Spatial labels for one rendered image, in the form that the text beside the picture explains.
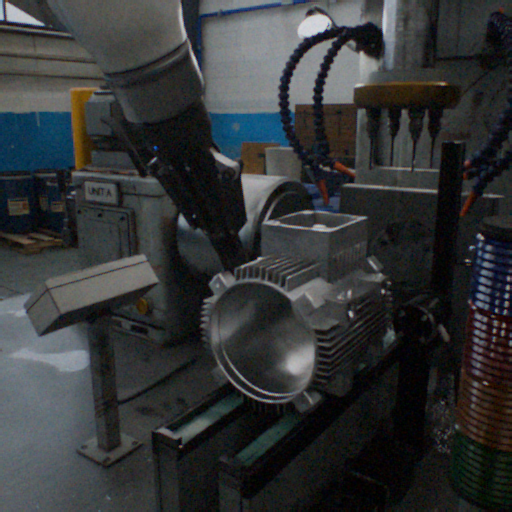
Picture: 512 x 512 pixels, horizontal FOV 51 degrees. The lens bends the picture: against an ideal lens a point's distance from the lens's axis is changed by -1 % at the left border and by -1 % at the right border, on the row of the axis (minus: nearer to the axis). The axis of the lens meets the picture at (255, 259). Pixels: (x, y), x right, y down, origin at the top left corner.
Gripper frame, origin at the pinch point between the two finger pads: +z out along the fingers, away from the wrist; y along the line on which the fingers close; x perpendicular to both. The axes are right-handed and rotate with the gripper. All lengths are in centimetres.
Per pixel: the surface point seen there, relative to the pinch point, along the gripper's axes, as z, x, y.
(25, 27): 63, -336, 538
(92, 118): 0, -32, 59
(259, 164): 308, -442, 371
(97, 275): -0.6, 9.1, 16.1
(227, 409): 15.3, 13.3, -2.2
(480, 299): -13.8, 13.1, -34.2
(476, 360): -10.4, 15.2, -34.4
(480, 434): -6.4, 18.0, -35.2
